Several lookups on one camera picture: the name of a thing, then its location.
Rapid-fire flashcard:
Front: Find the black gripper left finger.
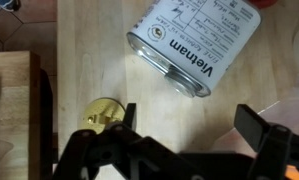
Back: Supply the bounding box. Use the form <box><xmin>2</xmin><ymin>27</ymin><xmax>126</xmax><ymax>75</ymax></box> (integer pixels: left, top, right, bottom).
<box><xmin>52</xmin><ymin>102</ymin><xmax>190</xmax><ymax>180</ymax></box>

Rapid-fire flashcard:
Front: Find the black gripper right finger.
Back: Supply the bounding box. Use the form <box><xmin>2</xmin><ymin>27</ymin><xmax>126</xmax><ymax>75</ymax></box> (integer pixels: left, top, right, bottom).
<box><xmin>233</xmin><ymin>103</ymin><xmax>299</xmax><ymax>180</ymax></box>

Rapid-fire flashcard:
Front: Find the white rectangular tin can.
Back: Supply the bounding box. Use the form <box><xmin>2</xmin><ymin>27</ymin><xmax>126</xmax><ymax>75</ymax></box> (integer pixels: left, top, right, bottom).
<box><xmin>126</xmin><ymin>0</ymin><xmax>262</xmax><ymax>99</ymax></box>

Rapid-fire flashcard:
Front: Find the round brass lid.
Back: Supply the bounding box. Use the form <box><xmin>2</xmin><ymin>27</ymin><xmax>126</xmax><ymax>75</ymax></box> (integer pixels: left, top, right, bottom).
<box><xmin>77</xmin><ymin>97</ymin><xmax>127</xmax><ymax>135</ymax></box>

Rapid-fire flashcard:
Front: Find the wooden bench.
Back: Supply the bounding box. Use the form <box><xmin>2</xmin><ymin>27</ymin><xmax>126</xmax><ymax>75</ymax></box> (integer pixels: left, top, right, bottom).
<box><xmin>0</xmin><ymin>49</ymin><xmax>53</xmax><ymax>180</ymax></box>

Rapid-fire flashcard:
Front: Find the blue white object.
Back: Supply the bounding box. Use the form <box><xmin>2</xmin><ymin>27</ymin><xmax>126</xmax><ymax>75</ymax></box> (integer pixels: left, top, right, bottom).
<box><xmin>0</xmin><ymin>0</ymin><xmax>22</xmax><ymax>12</ymax></box>

